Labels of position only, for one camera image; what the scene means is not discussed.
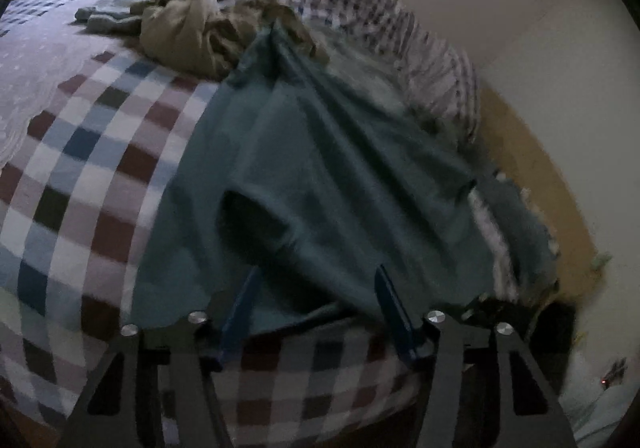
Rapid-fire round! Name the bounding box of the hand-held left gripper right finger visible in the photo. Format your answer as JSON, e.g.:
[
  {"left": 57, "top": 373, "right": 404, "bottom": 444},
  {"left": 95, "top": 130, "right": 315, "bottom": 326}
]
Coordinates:
[{"left": 374, "top": 263, "right": 576, "bottom": 448}]

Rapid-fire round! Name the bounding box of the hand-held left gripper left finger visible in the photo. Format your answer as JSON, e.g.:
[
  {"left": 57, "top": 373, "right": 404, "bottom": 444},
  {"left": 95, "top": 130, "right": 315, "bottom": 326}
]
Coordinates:
[{"left": 60, "top": 267, "right": 262, "bottom": 448}]

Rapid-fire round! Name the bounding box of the teal shirt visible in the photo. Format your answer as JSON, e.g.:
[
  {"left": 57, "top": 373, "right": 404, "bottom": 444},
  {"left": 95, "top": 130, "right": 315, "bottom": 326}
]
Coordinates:
[{"left": 122, "top": 23, "right": 501, "bottom": 344}]

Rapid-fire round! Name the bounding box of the wooden headboard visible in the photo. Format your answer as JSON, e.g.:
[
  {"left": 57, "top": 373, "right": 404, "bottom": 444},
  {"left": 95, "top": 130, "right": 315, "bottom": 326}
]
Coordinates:
[{"left": 477, "top": 88, "right": 608, "bottom": 309}]

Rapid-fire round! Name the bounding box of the checked bed sheet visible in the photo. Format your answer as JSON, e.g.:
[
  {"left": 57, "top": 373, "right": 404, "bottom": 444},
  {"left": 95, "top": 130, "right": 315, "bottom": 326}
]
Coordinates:
[{"left": 0, "top": 0, "right": 436, "bottom": 446}]

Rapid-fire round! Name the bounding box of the khaki garment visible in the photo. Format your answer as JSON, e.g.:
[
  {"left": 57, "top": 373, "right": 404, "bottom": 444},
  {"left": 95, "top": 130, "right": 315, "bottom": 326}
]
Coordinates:
[{"left": 130, "top": 0, "right": 331, "bottom": 79}]

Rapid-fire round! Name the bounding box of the light blue folded cloth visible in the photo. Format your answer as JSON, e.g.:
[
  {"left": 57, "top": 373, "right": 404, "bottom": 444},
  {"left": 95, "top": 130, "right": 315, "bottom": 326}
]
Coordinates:
[{"left": 75, "top": 0, "right": 166, "bottom": 36}]

